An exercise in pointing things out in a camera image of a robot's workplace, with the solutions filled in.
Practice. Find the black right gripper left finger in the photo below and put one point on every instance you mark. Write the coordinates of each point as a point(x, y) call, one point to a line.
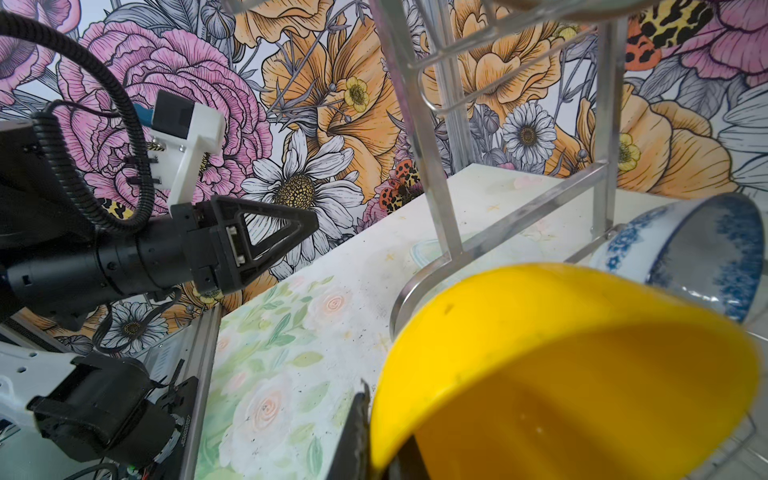
point(351, 458)

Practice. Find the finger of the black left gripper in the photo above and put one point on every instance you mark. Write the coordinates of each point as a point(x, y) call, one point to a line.
point(237, 240)

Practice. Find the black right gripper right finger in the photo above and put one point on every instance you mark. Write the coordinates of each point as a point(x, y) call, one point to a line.
point(408, 464)

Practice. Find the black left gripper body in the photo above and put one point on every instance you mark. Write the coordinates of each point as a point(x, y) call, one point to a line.
point(66, 281)

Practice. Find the yellow plastic bowl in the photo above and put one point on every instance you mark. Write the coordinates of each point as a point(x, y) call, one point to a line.
point(556, 371)

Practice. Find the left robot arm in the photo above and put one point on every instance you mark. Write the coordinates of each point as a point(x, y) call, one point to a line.
point(90, 406)

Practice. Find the metal two-tier dish rack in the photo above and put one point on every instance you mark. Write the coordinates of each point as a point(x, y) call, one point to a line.
point(291, 356)

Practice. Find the front aluminium rail base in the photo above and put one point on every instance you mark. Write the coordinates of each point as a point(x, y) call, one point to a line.
point(183, 363)

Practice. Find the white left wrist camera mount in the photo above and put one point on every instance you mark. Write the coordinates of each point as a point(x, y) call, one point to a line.
point(183, 135)

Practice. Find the left rear aluminium frame post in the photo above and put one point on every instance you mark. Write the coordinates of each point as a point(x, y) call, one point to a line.
point(436, 17)

